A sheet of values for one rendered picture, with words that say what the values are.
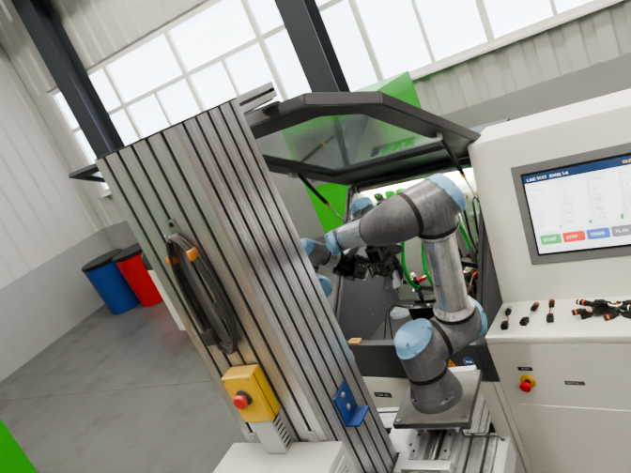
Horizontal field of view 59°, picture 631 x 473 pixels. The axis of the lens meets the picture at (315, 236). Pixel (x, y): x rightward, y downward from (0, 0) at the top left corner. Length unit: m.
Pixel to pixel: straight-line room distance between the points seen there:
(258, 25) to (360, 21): 1.23
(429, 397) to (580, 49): 4.70
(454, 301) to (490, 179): 0.65
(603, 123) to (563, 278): 0.53
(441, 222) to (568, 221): 0.72
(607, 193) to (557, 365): 0.57
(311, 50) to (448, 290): 4.75
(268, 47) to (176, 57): 1.28
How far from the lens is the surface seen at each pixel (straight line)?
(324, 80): 6.04
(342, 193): 5.20
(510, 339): 1.97
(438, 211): 1.35
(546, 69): 5.96
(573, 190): 1.99
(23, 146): 9.09
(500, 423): 2.24
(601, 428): 2.12
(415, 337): 1.55
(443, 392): 1.64
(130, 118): 8.14
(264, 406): 1.34
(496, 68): 5.99
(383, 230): 1.33
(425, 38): 6.05
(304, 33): 6.05
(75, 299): 8.91
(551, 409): 2.12
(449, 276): 1.49
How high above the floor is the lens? 2.03
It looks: 16 degrees down
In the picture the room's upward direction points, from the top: 24 degrees counter-clockwise
